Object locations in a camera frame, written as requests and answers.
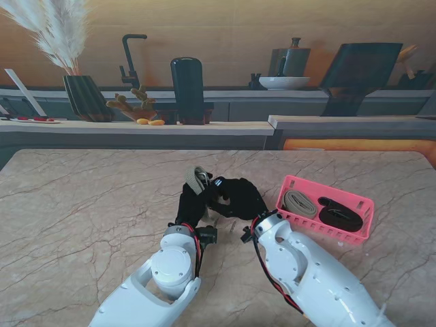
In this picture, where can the white speckled bowl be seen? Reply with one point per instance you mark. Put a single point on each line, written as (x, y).
(284, 82)

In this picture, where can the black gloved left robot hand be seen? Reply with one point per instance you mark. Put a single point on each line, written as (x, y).
(192, 204)

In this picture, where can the small black stand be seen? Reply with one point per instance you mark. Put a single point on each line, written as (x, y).
(254, 83)

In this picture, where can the dark utensil holder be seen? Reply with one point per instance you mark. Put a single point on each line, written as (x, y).
(419, 81)

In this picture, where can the white pampas grass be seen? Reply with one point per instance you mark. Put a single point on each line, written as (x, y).
(64, 44)

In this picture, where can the grey pot with lid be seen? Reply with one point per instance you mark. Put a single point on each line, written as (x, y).
(293, 61)

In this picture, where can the black kitchen faucet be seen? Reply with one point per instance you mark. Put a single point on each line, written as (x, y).
(128, 58)

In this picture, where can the dark ribbed vase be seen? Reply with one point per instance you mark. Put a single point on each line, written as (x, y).
(85, 98)

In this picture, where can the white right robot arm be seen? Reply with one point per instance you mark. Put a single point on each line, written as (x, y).
(306, 265)

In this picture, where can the wooden kitchen utensils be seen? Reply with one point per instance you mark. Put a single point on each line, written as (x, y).
(407, 56)

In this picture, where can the cactus plants in bowl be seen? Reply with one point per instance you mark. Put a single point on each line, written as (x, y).
(143, 102)

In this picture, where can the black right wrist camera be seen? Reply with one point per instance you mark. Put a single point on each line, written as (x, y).
(246, 236)

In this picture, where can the white leaning board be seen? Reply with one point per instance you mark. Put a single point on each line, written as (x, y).
(24, 90)

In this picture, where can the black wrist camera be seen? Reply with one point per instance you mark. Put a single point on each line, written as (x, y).
(207, 235)
(246, 236)

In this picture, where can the pink plastic storage basket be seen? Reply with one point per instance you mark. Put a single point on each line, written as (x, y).
(340, 218)

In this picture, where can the dark brown belt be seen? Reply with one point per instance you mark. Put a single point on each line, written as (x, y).
(340, 216)

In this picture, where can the beige woven belt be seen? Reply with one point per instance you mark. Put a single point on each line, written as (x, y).
(192, 178)
(299, 204)

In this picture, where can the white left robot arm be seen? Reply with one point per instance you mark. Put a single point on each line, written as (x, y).
(160, 276)

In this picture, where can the raised counter orange glow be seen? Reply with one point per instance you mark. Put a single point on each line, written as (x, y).
(340, 122)

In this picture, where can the plate with red food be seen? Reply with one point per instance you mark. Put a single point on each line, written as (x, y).
(37, 120)

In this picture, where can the orange fruit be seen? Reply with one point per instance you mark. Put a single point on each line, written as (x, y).
(156, 122)
(142, 121)

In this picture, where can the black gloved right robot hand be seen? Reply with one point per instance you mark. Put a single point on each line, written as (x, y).
(242, 201)

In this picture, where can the tall black cylinder container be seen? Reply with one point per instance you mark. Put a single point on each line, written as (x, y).
(187, 88)

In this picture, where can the grey back counter cabinets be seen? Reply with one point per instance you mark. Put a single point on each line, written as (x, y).
(245, 109)

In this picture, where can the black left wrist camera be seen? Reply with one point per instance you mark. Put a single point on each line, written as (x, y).
(207, 235)

